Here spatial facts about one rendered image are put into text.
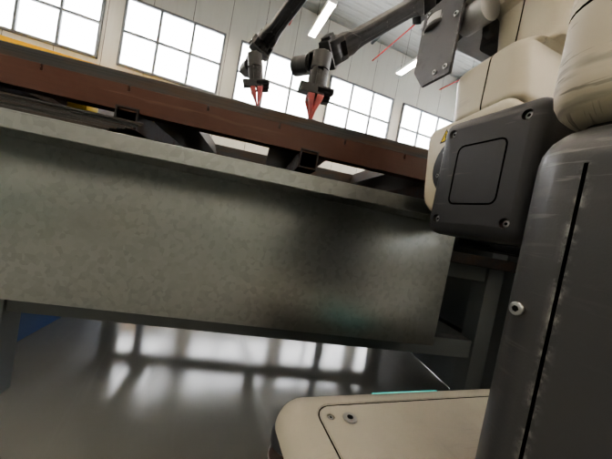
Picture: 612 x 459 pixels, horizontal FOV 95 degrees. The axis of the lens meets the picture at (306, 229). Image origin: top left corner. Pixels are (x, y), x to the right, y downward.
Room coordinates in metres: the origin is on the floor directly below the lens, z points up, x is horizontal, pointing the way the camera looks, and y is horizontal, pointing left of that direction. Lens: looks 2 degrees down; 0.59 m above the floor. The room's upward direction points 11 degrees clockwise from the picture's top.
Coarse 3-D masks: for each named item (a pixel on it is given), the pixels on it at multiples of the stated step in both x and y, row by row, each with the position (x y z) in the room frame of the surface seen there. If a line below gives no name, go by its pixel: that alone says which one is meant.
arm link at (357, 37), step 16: (416, 0) 0.91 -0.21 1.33; (384, 16) 0.89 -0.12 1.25; (400, 16) 0.91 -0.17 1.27; (416, 16) 0.95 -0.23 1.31; (352, 32) 0.87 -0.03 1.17; (368, 32) 0.89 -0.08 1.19; (384, 32) 0.91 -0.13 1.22; (336, 48) 0.86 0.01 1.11; (352, 48) 0.89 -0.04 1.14; (336, 64) 0.89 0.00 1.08
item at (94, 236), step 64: (0, 192) 0.59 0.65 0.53; (64, 192) 0.62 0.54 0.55; (128, 192) 0.64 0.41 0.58; (192, 192) 0.66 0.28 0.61; (256, 192) 0.69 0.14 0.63; (0, 256) 0.60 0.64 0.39; (64, 256) 0.62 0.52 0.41; (128, 256) 0.64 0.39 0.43; (192, 256) 0.67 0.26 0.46; (256, 256) 0.70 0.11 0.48; (320, 256) 0.73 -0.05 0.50; (384, 256) 0.76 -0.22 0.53; (448, 256) 0.80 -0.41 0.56; (256, 320) 0.70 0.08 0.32; (320, 320) 0.73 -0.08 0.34; (384, 320) 0.77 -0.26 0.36
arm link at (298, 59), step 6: (324, 36) 0.85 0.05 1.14; (330, 36) 0.84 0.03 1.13; (324, 42) 0.84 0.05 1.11; (330, 48) 0.85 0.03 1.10; (306, 54) 0.86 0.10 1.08; (294, 60) 0.88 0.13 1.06; (300, 60) 0.86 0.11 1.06; (306, 60) 0.86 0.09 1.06; (294, 66) 0.88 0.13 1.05; (300, 66) 0.87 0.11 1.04; (306, 66) 0.86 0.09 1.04; (330, 66) 0.89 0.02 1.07; (336, 66) 0.89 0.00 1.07; (294, 72) 0.89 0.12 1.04; (300, 72) 0.88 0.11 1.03; (306, 72) 0.87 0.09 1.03
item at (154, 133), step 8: (120, 112) 0.68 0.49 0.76; (136, 120) 0.67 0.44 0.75; (144, 120) 0.71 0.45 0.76; (128, 128) 0.67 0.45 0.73; (136, 128) 0.67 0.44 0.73; (144, 128) 0.71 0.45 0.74; (152, 128) 0.76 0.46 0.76; (160, 128) 0.82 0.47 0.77; (136, 136) 0.74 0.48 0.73; (144, 136) 0.72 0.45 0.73; (152, 136) 0.77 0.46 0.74; (160, 136) 0.83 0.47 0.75; (168, 136) 0.90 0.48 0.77; (176, 144) 0.99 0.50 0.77
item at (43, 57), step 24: (0, 48) 0.66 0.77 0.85; (24, 48) 0.67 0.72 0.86; (96, 72) 0.69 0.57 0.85; (120, 72) 0.70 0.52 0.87; (192, 96) 0.74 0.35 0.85; (216, 96) 0.75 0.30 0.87; (288, 120) 0.78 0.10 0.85; (312, 120) 0.80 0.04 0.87; (192, 144) 1.19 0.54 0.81; (216, 144) 1.37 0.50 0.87; (384, 144) 0.84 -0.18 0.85
